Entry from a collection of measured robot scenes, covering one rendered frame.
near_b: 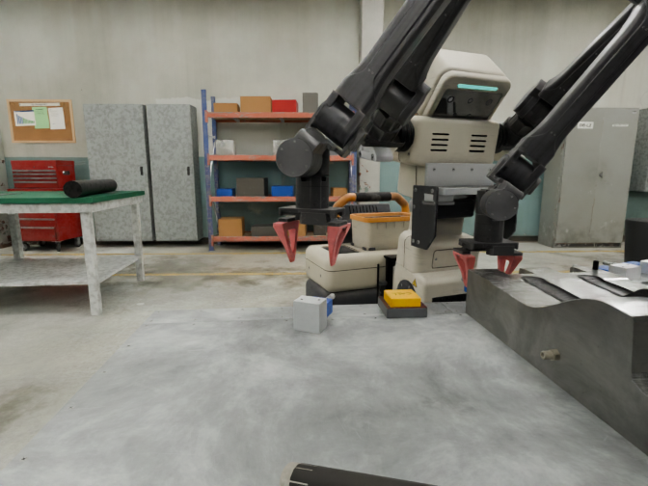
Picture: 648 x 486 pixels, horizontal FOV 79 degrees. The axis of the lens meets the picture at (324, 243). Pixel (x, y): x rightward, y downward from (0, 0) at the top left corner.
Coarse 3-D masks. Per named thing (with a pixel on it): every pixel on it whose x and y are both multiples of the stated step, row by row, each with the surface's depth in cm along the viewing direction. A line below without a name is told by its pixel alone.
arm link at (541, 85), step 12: (624, 12) 78; (612, 24) 80; (600, 36) 83; (612, 36) 80; (588, 48) 85; (600, 48) 83; (576, 60) 89; (588, 60) 86; (564, 72) 92; (576, 72) 90; (540, 84) 99; (552, 84) 95; (564, 84) 93; (528, 96) 101; (540, 96) 98; (552, 96) 97; (516, 108) 104; (528, 108) 102
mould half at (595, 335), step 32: (480, 288) 73; (512, 288) 66; (576, 288) 66; (640, 288) 66; (480, 320) 73; (512, 320) 63; (544, 320) 55; (576, 320) 49; (608, 320) 44; (640, 320) 41; (576, 352) 49; (608, 352) 44; (640, 352) 41; (576, 384) 49; (608, 384) 44; (640, 384) 40; (608, 416) 44; (640, 416) 40; (640, 448) 40
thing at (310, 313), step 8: (304, 296) 72; (312, 296) 76; (328, 296) 79; (296, 304) 70; (304, 304) 69; (312, 304) 68; (320, 304) 69; (328, 304) 73; (296, 312) 70; (304, 312) 69; (312, 312) 69; (320, 312) 69; (328, 312) 73; (296, 320) 70; (304, 320) 70; (312, 320) 69; (320, 320) 69; (296, 328) 70; (304, 328) 70; (312, 328) 69; (320, 328) 69
